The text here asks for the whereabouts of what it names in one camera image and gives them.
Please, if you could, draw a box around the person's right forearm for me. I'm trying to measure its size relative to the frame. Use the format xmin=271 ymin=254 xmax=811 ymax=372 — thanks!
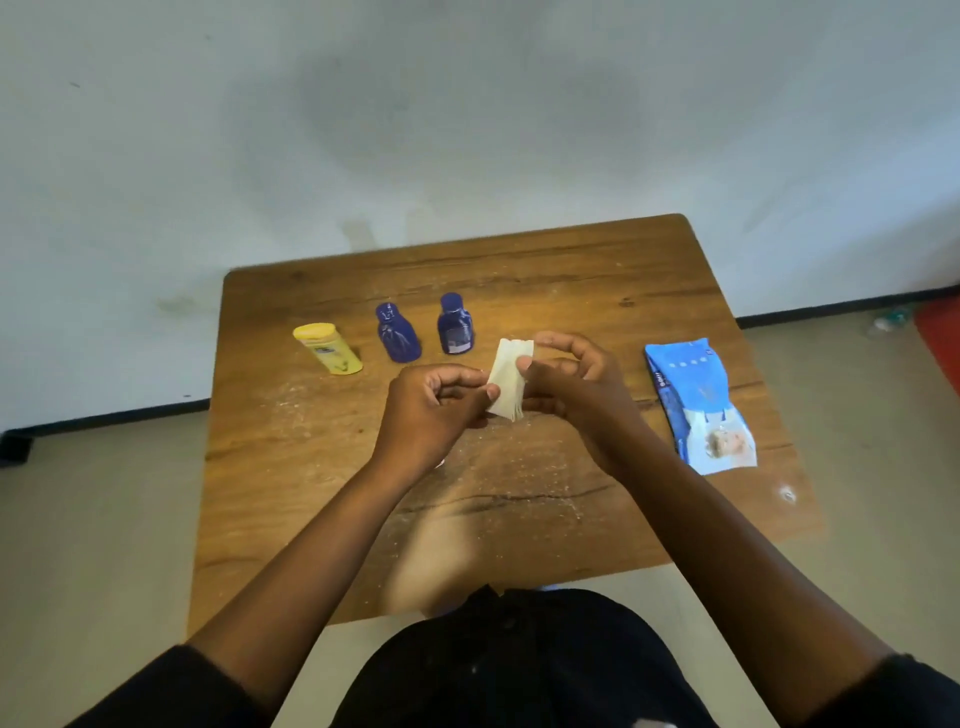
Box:
xmin=599 ymin=442 xmax=898 ymax=725

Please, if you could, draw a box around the dark blue bottle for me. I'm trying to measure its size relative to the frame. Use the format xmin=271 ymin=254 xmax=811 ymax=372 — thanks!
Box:
xmin=375 ymin=302 xmax=423 ymax=365
xmin=437 ymin=292 xmax=476 ymax=356

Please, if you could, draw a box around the blue wet wipes pack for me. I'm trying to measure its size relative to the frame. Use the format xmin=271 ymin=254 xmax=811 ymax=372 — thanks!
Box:
xmin=644 ymin=337 xmax=759 ymax=477

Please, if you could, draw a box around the yellow bottle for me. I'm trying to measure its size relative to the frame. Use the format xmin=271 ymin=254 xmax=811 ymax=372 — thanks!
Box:
xmin=292 ymin=322 xmax=364 ymax=376

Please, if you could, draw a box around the person's right hand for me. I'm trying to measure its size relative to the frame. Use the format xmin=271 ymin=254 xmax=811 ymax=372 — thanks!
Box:
xmin=515 ymin=330 xmax=648 ymax=481

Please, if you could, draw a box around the person's black clothing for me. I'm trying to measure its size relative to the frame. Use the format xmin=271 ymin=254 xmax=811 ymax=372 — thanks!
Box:
xmin=67 ymin=584 xmax=960 ymax=728

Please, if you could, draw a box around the person's left hand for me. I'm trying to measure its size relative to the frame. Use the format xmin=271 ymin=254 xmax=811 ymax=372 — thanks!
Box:
xmin=372 ymin=363 xmax=502 ymax=483

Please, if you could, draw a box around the wooden table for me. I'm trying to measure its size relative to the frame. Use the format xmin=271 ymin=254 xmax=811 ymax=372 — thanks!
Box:
xmin=187 ymin=213 xmax=823 ymax=639

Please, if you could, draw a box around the person's left forearm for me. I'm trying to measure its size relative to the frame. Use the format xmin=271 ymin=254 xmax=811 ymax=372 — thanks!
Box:
xmin=187 ymin=457 xmax=444 ymax=714

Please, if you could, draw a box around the red floor object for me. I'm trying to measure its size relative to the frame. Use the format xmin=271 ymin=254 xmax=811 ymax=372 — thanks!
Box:
xmin=913 ymin=294 xmax=960 ymax=395

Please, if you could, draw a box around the white wipe cloth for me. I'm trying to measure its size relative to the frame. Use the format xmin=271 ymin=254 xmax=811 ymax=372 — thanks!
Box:
xmin=485 ymin=338 xmax=535 ymax=422

